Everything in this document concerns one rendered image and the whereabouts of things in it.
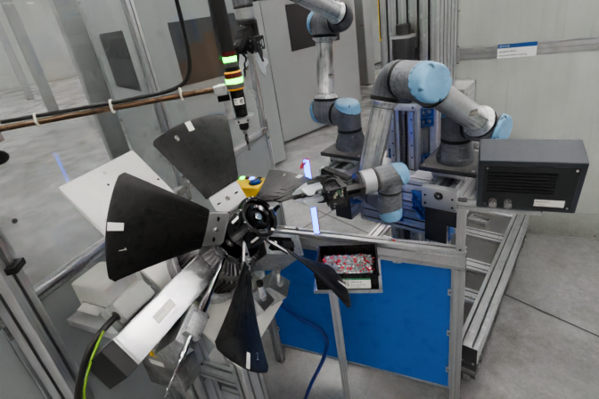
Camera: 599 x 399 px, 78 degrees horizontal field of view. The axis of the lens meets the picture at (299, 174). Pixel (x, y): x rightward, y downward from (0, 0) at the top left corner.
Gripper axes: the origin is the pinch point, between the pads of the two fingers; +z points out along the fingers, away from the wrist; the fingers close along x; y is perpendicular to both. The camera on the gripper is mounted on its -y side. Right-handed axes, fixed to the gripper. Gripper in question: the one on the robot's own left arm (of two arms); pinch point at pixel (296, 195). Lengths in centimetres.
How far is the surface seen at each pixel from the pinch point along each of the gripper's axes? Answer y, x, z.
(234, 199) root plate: 6.0, -7.6, 18.2
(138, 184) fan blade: 18.1, -24.5, 37.0
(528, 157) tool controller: 20, -7, -63
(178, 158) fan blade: -4.4, -18.3, 30.7
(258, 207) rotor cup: 11.9, -6.8, 12.4
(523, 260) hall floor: -49, 124, -149
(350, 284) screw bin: 9.9, 33.6, -12.0
